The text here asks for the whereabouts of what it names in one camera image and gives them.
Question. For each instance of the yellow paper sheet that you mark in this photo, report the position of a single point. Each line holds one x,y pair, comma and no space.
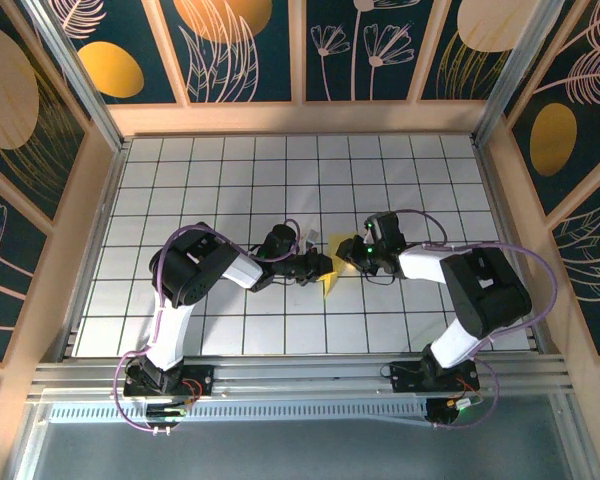
331,282

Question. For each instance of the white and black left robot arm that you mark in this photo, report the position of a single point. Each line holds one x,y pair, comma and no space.
172,330

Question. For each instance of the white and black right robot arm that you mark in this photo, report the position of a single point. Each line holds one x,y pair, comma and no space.
420,265

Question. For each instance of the black controller board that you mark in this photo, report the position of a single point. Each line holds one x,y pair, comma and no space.
450,414
165,411

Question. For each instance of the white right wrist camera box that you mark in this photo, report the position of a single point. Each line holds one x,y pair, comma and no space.
371,235

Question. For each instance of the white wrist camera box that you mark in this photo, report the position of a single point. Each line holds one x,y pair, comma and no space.
371,235
311,237

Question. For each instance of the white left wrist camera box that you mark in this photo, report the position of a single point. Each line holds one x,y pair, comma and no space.
311,237

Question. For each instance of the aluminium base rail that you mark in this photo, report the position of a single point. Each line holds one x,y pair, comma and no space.
305,375

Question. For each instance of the aluminium side rail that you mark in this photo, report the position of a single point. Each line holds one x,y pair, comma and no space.
496,200
94,250

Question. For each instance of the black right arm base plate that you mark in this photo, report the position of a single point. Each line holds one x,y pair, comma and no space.
405,376

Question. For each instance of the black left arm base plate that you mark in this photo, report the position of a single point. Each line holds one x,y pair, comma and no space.
200,380

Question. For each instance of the aluminium corner post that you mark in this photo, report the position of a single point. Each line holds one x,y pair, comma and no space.
512,75
77,75

